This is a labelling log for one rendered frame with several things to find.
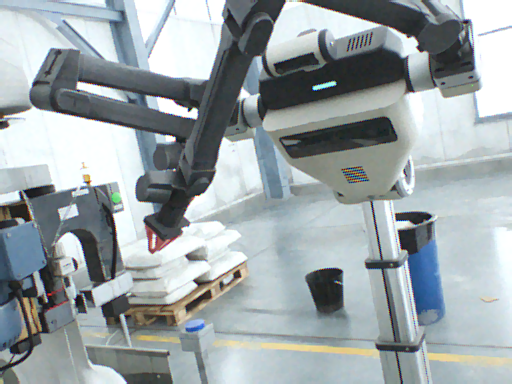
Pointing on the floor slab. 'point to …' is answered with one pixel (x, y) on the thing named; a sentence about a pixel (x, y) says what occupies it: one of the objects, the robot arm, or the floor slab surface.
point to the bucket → (326, 288)
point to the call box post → (204, 367)
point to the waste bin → (423, 264)
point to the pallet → (144, 314)
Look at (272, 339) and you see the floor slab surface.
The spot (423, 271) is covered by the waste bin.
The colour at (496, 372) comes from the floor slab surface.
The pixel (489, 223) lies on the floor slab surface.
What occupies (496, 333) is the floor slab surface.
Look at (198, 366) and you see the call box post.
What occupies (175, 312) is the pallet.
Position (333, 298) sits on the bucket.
